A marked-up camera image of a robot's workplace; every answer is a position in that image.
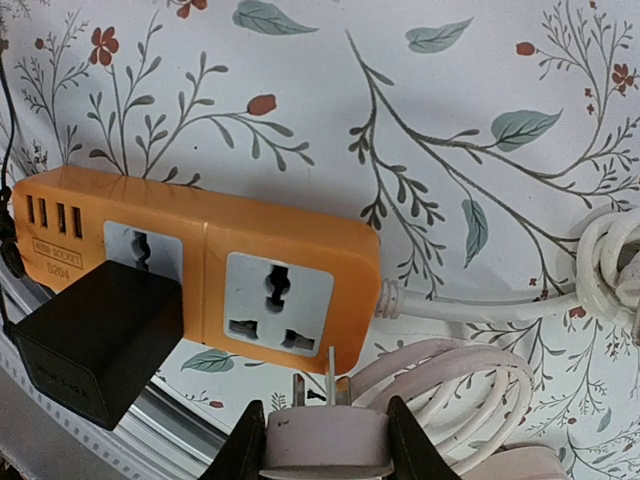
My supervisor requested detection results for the pink round power socket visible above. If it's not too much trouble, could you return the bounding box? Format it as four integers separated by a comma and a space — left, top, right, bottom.
478, 445, 568, 480

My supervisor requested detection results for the white power cable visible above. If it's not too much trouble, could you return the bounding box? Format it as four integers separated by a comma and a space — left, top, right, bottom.
259, 337, 536, 480

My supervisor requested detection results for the orange power strip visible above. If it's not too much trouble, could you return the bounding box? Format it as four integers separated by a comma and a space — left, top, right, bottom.
13, 166, 381, 373

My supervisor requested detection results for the orange strip white cable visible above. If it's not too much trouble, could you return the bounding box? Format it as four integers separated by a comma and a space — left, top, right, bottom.
377, 207, 640, 346

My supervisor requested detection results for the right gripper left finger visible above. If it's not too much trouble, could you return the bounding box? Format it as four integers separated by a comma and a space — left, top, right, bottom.
199, 400, 266, 480

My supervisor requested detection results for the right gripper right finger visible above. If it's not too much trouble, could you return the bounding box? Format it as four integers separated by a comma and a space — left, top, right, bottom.
386, 395, 461, 480

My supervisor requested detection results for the black plug adapter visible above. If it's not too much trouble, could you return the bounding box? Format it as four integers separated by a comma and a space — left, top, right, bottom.
1, 165, 184, 430

